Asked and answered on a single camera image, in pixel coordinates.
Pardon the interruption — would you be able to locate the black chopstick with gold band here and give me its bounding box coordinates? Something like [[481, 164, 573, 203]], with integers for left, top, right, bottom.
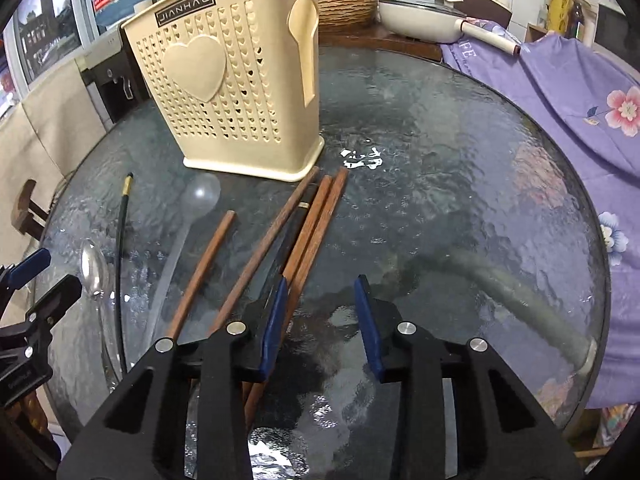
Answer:
[[260, 185, 321, 301]]

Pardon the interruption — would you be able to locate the black handled metal ladle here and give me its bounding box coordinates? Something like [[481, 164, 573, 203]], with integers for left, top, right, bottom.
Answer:
[[114, 174, 135, 368]]

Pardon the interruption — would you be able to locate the dark wooden chair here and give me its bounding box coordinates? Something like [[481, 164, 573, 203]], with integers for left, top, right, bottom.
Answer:
[[10, 179, 51, 241]]

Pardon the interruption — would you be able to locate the white pan with glass lid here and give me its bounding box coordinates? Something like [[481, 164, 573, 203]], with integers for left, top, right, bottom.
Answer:
[[378, 0, 522, 57]]

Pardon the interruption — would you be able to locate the woven basin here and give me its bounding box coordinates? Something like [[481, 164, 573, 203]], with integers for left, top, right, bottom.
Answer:
[[317, 0, 378, 31]]

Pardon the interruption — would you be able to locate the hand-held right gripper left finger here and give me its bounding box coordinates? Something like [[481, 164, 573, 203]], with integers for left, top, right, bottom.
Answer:
[[57, 276, 290, 480]]

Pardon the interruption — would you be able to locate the purple floral cloth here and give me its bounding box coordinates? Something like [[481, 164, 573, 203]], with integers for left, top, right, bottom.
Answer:
[[440, 17, 640, 411]]

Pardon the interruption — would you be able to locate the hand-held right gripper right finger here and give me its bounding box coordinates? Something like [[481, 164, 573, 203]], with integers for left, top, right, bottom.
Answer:
[[354, 275, 586, 480]]

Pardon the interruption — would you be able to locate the water dispenser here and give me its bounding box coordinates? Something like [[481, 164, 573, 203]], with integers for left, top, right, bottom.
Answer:
[[75, 35, 151, 126]]

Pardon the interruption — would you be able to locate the clear plastic spoon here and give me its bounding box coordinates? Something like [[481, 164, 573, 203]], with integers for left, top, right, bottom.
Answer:
[[142, 172, 222, 331]]

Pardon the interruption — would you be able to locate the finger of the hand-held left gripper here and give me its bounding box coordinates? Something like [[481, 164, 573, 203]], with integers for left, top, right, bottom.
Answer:
[[0, 249, 52, 306], [22, 274, 83, 346]]

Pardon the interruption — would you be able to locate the person's left hand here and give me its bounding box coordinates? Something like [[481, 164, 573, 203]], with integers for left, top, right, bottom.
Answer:
[[7, 391, 51, 442]]

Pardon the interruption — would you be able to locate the wall poster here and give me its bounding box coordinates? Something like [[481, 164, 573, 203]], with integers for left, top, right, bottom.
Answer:
[[0, 0, 83, 111]]

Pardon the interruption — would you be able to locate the brown wooden table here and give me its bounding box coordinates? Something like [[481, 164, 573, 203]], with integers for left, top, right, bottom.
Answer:
[[317, 25, 443, 63]]

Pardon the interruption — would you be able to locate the brown wooden chopstick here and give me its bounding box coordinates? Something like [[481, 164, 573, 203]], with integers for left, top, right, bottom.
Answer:
[[241, 175, 334, 426], [207, 165, 321, 336], [165, 210, 237, 341], [245, 166, 350, 431]]

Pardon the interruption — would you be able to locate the cream plastic utensil holder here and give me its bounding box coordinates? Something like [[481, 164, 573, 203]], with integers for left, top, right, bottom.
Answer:
[[121, 0, 326, 182]]

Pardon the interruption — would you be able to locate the metal spoon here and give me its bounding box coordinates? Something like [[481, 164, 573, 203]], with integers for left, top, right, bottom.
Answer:
[[80, 241, 123, 383]]

